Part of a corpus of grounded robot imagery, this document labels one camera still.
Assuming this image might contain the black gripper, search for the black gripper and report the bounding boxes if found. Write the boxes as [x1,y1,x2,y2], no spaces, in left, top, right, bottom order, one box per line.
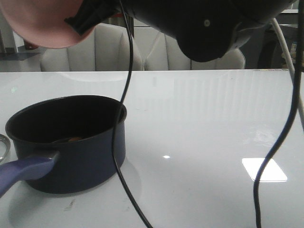
[64,0,133,36]

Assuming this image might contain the pink bowl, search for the pink bowl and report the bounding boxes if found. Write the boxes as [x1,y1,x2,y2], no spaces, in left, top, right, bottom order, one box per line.
[0,0,93,48]

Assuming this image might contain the orange ham slices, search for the orange ham slices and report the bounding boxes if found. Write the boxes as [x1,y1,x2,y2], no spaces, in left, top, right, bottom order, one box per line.
[67,137,83,142]

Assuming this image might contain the glass lid with blue knob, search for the glass lid with blue knob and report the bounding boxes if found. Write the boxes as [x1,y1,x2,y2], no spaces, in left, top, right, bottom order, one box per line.
[0,134,11,164]

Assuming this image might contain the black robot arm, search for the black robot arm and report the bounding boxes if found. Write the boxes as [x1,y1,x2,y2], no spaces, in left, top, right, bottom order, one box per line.
[65,0,292,62]

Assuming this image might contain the left grey upholstered chair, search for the left grey upholstered chair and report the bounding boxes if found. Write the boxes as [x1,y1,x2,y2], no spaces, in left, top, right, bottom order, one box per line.
[40,23,130,72]

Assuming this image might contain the grey upholstered chair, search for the grey upholstered chair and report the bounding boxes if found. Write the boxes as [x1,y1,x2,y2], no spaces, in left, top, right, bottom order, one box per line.
[40,23,130,72]
[144,32,246,71]

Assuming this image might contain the white drawer cabinet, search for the white drawer cabinet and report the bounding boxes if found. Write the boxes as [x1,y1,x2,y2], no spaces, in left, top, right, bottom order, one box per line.
[133,18,167,60]

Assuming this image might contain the right grey upholstered chair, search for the right grey upholstered chair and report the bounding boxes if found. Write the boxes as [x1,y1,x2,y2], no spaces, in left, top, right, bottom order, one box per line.
[144,32,246,71]

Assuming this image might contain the dark blue saucepan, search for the dark blue saucepan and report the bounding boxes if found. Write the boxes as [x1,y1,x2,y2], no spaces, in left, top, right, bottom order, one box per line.
[0,95,127,195]

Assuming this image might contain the black cable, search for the black cable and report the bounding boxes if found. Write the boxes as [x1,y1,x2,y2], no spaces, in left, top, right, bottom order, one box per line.
[111,0,154,228]

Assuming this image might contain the white cable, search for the white cable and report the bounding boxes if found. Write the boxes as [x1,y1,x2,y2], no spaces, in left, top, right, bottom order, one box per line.
[270,18,304,133]

